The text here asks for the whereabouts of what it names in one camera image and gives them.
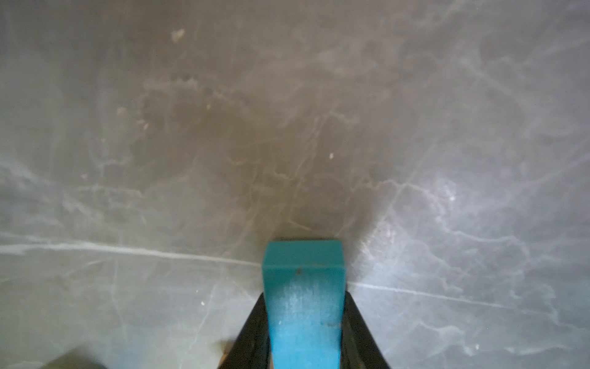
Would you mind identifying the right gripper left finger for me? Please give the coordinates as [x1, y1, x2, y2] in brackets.
[218, 294, 271, 369]

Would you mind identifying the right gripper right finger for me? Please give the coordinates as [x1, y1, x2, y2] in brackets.
[340, 292, 390, 369]

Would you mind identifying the teal rectangular block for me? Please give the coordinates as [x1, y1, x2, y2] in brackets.
[262, 240, 346, 368]

